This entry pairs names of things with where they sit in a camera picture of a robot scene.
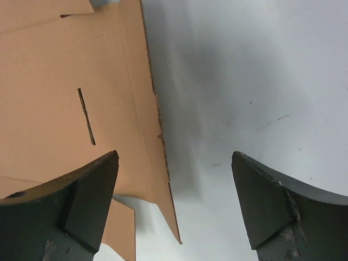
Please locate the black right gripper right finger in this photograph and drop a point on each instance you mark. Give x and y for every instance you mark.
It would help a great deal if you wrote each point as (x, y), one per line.
(287, 219)

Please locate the cardboard box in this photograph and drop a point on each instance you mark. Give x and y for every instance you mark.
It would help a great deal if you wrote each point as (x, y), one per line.
(76, 83)

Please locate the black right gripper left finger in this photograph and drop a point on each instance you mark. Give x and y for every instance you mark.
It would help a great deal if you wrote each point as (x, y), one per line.
(63, 219)

